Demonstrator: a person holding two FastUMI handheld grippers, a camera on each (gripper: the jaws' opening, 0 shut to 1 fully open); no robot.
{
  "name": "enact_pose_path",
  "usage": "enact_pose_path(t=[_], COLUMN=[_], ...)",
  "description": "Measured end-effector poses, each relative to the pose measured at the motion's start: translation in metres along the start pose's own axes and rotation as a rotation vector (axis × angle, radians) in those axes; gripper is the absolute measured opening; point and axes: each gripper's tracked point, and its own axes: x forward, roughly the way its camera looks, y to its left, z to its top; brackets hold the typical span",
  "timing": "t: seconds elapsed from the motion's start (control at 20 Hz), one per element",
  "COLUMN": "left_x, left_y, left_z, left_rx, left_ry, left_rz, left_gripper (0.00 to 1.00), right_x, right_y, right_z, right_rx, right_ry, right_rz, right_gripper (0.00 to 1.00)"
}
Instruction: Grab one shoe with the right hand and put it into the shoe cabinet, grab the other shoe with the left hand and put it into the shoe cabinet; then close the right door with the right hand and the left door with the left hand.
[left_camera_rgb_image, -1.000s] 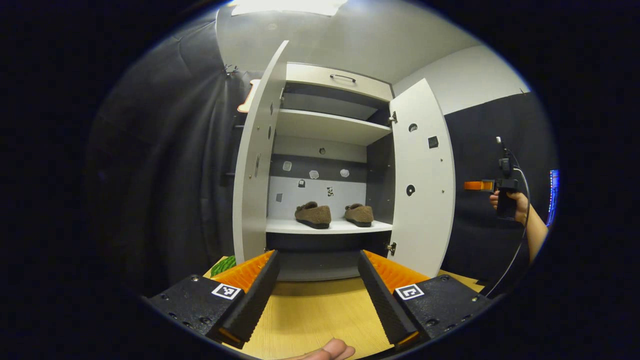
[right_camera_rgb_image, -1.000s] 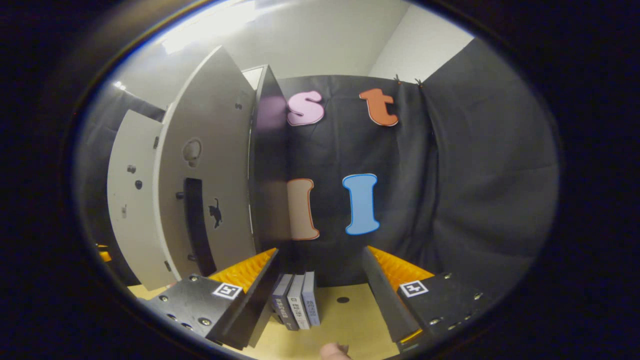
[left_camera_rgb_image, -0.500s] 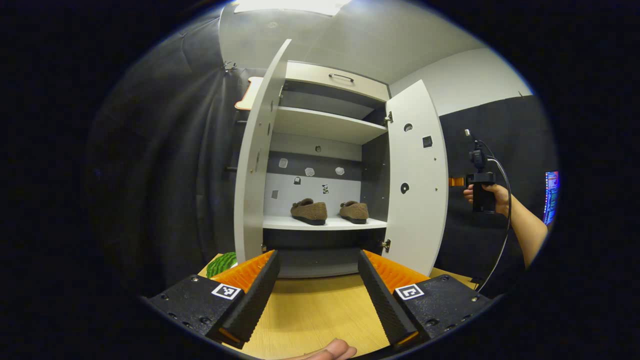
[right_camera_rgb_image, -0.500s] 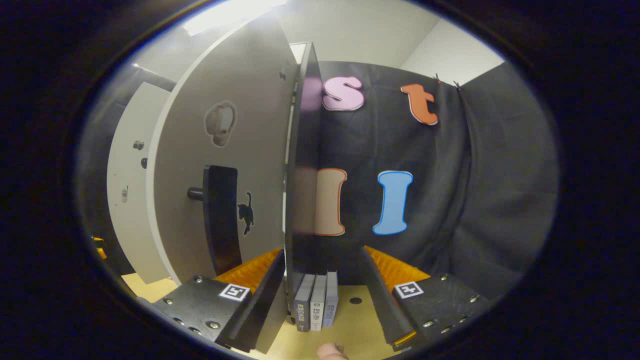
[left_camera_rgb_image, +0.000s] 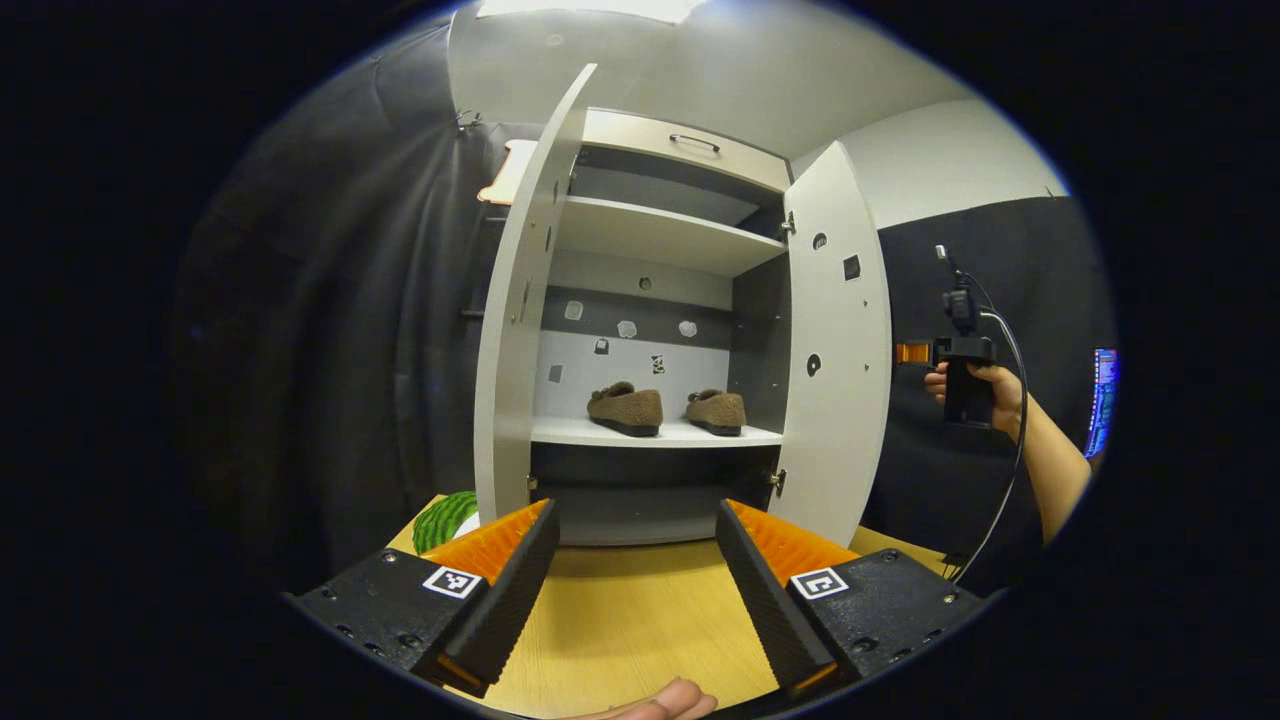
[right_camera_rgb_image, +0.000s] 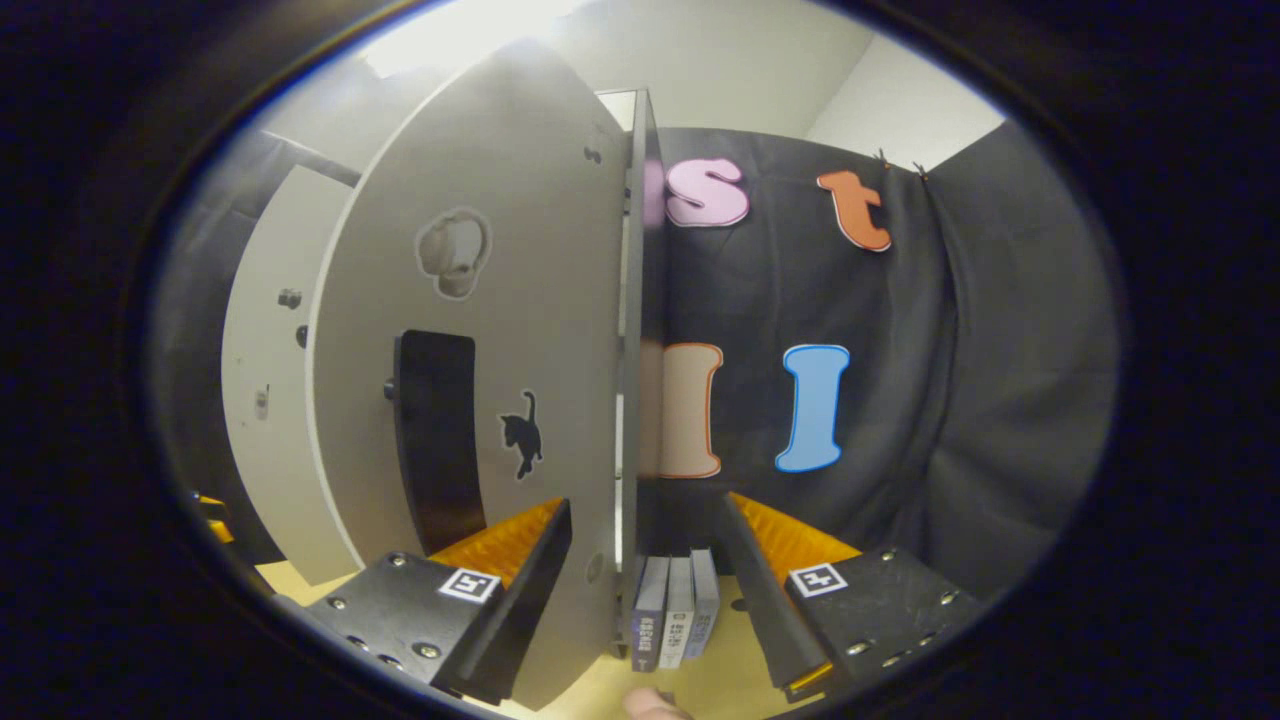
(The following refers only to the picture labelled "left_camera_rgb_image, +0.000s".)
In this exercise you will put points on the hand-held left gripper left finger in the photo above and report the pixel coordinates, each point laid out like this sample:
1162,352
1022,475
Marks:
510,590

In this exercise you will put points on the white shoe cabinet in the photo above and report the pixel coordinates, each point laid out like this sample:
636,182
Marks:
640,365

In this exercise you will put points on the white cabinet door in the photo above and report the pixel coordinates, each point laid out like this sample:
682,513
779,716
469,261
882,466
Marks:
510,350
835,420

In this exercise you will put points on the brown fuzzy shoe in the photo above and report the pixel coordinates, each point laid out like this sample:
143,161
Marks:
628,408
718,410

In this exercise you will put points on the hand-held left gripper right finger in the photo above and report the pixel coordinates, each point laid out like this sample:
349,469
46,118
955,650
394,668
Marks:
765,590

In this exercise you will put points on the green striped object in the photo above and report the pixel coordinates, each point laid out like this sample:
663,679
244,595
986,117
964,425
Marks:
440,520

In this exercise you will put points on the white cabinet drawer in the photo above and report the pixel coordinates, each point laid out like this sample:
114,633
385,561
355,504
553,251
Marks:
640,135

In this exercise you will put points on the computer monitor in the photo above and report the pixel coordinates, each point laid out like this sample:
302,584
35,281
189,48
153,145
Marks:
1103,400

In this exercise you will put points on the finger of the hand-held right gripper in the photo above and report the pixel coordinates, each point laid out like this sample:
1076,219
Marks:
912,353

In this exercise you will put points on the white cabinet shelf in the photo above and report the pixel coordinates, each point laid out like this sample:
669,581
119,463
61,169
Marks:
650,230

